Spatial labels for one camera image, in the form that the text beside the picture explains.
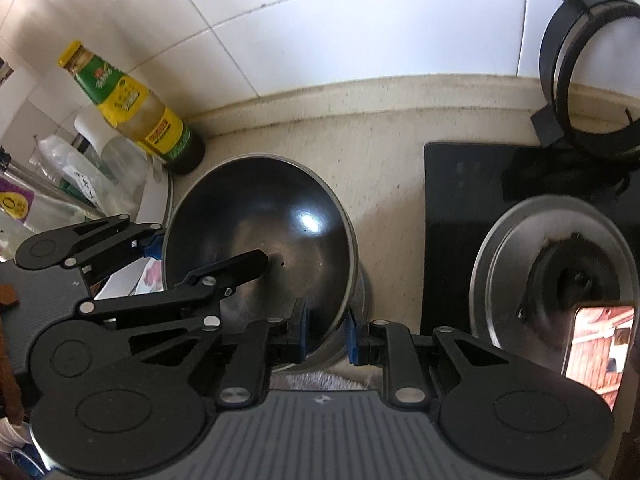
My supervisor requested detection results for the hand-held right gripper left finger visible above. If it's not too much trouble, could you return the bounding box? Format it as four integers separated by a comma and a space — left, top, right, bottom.
130, 298, 309, 410

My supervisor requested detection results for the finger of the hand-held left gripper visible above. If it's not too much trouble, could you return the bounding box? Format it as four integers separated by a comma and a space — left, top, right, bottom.
75, 249, 271, 333
64, 214, 164, 287

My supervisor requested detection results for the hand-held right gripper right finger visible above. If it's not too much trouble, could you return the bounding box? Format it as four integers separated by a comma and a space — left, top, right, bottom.
345, 309, 507, 408

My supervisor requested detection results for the small white floral plate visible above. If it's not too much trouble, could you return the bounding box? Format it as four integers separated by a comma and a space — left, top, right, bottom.
94, 255, 167, 297

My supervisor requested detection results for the white cloth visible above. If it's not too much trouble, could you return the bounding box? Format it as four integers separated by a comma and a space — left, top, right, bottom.
270, 366, 373, 391

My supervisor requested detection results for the white round tray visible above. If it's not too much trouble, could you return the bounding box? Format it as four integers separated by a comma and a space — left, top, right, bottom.
135, 157, 174, 228

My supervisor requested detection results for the purple label packet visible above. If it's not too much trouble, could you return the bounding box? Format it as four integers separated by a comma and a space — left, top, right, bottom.
0, 177, 37, 222

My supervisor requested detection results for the yellow green label bottle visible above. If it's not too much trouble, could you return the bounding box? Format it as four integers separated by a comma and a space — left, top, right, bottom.
57, 40, 207, 177

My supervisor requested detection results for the black glass gas stove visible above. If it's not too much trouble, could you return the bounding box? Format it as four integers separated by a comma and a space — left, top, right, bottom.
421, 141, 640, 361

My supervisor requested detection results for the steel burner plate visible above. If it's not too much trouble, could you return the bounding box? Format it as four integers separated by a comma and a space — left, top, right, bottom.
470, 192, 638, 378

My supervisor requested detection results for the black burner head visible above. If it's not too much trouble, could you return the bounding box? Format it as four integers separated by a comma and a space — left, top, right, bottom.
520, 232, 623, 321

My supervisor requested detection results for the smartphone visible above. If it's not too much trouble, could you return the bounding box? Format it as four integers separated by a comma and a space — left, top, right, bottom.
561, 300, 640, 411

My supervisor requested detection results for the black pot support ring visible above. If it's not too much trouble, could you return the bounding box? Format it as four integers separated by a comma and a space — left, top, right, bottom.
529, 0, 640, 157

